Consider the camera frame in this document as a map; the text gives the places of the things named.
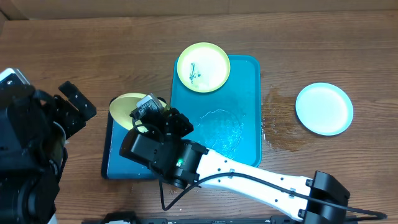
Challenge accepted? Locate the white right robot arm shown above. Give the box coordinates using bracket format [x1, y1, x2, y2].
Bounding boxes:
[111, 106, 350, 223]

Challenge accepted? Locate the yellow plate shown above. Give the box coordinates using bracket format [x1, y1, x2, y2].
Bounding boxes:
[177, 42, 231, 93]
[108, 92, 167, 132]

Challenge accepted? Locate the teal serving tray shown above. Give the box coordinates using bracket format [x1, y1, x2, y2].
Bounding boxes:
[171, 55, 262, 167]

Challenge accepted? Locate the dark blue water tray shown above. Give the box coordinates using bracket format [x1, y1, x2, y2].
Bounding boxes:
[101, 113, 155, 180]

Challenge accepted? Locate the light blue plate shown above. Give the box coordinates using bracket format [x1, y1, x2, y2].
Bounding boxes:
[295, 83, 354, 136]

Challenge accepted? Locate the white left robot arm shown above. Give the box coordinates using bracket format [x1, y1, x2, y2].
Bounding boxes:
[1, 68, 96, 224]

